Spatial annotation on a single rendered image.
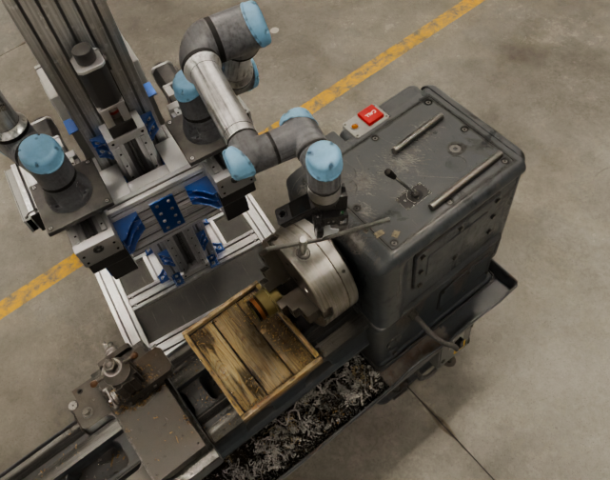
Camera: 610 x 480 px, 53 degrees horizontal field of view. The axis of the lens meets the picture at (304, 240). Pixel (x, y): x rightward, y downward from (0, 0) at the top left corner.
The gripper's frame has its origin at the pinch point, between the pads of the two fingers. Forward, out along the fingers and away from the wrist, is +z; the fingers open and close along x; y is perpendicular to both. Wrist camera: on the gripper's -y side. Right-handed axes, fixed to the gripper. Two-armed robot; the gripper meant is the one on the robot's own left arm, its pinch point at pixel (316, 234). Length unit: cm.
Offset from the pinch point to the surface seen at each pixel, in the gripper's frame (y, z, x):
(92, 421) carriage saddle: -74, 47, -24
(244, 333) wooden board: -26, 49, -6
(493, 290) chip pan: 68, 79, 3
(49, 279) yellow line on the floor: -129, 152, 80
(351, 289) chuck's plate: 8.3, 22.0, -8.0
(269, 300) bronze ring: -15.1, 24.9, -5.6
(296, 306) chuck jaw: -8.0, 24.9, -8.8
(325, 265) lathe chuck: 1.9, 14.5, -2.6
